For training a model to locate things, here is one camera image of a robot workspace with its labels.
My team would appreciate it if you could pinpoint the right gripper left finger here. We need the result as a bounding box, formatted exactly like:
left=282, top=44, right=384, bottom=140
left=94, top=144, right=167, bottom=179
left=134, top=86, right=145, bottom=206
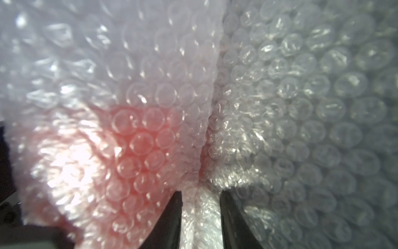
left=140, top=191, right=183, bottom=249

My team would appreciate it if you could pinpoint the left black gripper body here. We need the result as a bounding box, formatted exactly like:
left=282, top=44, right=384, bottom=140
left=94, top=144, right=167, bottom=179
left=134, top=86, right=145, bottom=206
left=1, top=125, right=75, bottom=249

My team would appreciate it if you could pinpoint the clear bubble wrap sheet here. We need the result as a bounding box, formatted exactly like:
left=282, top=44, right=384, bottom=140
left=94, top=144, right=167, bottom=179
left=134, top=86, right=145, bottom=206
left=1, top=1, right=398, bottom=249

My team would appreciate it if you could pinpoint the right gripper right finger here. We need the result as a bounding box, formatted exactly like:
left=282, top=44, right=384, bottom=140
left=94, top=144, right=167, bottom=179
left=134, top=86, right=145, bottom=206
left=220, top=190, right=262, bottom=249

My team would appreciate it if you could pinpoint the red plastic wine glass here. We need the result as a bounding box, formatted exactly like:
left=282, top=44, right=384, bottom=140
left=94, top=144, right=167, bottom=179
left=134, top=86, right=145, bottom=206
left=16, top=104, right=208, bottom=249

